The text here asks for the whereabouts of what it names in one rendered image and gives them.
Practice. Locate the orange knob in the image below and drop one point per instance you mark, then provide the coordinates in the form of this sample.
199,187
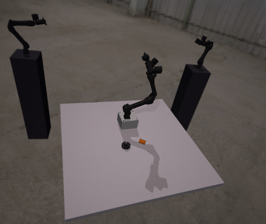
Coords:
142,141

